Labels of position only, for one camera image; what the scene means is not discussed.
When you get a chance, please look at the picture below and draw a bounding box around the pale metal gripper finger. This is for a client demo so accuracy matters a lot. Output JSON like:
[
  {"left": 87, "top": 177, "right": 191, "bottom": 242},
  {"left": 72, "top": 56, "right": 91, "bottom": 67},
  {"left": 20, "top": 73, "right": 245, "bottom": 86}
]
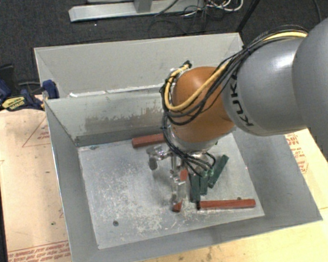
[
  {"left": 145, "top": 143, "right": 175, "bottom": 171},
  {"left": 168, "top": 167, "right": 189, "bottom": 203}
]

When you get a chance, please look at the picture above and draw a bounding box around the dark green flat block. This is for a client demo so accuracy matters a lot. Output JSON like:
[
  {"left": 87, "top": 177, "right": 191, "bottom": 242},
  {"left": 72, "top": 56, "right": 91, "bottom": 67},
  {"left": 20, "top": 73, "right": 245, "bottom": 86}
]
[{"left": 203, "top": 153, "right": 234, "bottom": 190}]

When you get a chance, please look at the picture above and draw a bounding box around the grey metal bin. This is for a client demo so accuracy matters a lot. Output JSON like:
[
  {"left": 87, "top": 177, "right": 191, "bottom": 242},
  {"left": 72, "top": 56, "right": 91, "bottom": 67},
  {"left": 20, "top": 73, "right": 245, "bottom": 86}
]
[{"left": 34, "top": 15, "right": 326, "bottom": 262}]

